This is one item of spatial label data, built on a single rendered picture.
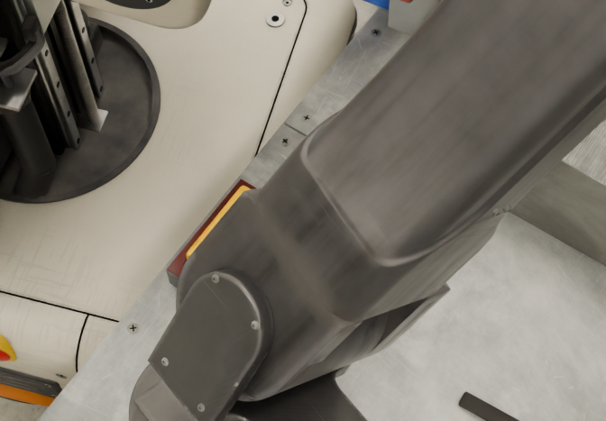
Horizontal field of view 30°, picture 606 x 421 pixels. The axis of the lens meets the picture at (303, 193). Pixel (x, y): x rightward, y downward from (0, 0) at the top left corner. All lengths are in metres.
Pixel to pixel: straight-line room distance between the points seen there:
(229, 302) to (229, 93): 1.06
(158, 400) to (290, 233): 0.10
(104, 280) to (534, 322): 0.70
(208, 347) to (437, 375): 0.32
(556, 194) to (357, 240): 0.37
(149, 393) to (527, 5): 0.21
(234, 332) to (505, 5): 0.14
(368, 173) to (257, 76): 1.09
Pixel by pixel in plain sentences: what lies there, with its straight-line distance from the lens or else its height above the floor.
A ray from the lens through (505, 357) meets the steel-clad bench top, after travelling 0.71.
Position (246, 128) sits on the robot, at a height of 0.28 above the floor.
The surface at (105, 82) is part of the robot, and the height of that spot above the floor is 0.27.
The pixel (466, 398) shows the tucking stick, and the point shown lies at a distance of 0.69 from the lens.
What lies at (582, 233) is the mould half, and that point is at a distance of 0.73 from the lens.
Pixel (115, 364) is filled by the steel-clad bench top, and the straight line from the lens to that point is 0.71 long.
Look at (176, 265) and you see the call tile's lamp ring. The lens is 0.71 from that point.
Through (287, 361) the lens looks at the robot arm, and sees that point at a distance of 0.38.
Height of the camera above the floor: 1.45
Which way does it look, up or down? 61 degrees down
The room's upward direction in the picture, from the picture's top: 2 degrees counter-clockwise
